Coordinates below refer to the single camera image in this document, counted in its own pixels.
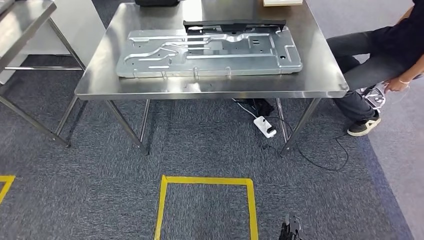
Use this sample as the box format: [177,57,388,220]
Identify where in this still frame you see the person's left hand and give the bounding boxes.
[383,76,411,94]

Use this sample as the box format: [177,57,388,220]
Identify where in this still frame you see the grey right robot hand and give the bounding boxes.
[278,213,304,240]

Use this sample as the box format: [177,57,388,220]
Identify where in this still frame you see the black plastic frame part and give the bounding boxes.
[182,19,287,34]

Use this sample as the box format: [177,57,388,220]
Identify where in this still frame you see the steel workbench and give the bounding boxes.
[74,0,350,157]

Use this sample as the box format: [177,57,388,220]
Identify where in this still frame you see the chrome stool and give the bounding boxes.
[359,82,387,111]

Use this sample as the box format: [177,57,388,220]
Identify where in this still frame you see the person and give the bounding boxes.
[326,0,424,137]

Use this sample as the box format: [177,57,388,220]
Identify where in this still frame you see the white power strip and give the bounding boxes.
[253,115,277,139]

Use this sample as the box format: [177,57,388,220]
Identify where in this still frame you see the black power adapter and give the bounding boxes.
[236,98,276,117]

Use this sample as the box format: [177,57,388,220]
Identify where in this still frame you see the beige box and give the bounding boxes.
[262,0,304,7]

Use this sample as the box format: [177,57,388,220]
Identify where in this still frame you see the stamped sheet metal panel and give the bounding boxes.
[115,25,303,79]

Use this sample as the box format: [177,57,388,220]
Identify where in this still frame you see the black tray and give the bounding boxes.
[134,0,181,8]

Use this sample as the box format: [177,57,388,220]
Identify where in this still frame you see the white board panel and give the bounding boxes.
[0,0,107,85]

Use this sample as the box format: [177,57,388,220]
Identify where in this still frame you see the steel table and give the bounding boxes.
[0,0,88,148]

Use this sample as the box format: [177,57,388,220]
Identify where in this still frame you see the black cable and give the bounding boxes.
[264,115,350,172]

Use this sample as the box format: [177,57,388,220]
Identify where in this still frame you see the white cable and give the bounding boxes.
[231,98,259,119]

